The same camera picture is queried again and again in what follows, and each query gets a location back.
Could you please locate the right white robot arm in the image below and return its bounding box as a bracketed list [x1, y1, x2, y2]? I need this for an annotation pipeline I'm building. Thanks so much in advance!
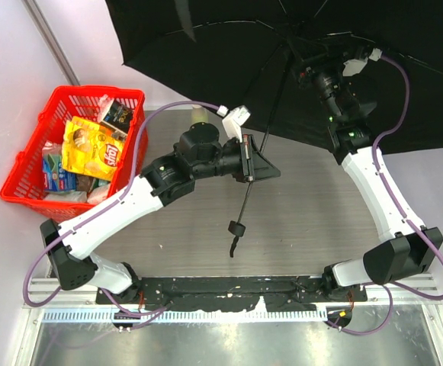
[307, 61, 443, 294]

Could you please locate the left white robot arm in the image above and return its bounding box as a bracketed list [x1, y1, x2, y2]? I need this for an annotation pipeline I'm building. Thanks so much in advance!
[40, 123, 281, 295]

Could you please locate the pale green squeeze bottle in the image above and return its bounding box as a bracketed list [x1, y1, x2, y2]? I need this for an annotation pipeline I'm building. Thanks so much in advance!
[191, 105, 209, 124]

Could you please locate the black and white snack box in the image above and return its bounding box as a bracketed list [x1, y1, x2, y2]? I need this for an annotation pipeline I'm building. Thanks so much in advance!
[98, 98, 133, 140]

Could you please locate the yellow Lays chip bag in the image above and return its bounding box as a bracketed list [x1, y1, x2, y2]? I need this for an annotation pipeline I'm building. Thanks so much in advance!
[62, 116, 124, 181]

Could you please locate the white plastic bag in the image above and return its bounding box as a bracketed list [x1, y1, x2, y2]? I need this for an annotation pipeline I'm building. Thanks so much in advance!
[44, 184, 110, 205]

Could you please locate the blue snack package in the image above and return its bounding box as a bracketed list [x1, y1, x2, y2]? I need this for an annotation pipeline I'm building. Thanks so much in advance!
[42, 154, 76, 193]

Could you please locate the red plastic shopping basket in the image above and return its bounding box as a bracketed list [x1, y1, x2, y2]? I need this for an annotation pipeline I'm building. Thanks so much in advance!
[0, 85, 148, 223]

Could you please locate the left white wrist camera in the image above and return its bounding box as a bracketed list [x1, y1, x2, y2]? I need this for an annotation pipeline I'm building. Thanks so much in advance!
[217, 105, 251, 142]

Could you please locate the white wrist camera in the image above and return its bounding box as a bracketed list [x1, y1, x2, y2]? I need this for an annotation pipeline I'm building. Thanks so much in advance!
[217, 105, 251, 142]
[342, 48, 382, 77]

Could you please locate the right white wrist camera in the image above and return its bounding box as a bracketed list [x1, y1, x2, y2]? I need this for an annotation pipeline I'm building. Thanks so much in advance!
[342, 48, 382, 77]

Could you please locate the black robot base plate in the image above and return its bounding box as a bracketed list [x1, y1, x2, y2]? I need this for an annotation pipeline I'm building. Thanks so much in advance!
[96, 275, 368, 313]

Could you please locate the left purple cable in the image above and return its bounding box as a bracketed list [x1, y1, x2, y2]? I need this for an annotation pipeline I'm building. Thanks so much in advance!
[22, 101, 222, 339]

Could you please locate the white slotted cable duct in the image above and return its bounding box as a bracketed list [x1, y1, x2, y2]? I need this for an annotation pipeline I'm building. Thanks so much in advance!
[42, 307, 327, 323]

